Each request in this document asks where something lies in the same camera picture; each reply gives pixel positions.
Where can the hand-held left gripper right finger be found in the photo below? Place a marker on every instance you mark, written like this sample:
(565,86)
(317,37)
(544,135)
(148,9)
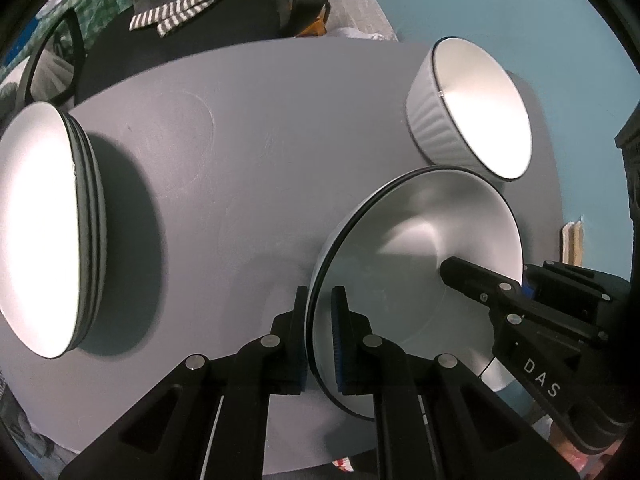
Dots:
(341,340)

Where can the wooden planks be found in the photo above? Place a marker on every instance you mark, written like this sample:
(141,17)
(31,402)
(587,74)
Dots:
(572,242)

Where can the grey ribbed bowl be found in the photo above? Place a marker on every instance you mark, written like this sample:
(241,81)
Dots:
(480,110)
(410,240)

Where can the white cloth on floor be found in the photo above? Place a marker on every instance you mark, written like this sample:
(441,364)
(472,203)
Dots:
(370,36)

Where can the black office chair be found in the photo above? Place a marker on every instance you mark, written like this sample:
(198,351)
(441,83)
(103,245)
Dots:
(200,25)

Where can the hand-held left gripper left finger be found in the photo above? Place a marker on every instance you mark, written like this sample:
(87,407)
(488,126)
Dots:
(295,355)

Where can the grey sofa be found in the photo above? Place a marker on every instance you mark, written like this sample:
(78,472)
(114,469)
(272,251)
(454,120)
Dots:
(50,72)

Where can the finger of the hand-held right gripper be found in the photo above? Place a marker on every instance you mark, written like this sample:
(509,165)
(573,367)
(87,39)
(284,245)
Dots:
(570,282)
(475,285)

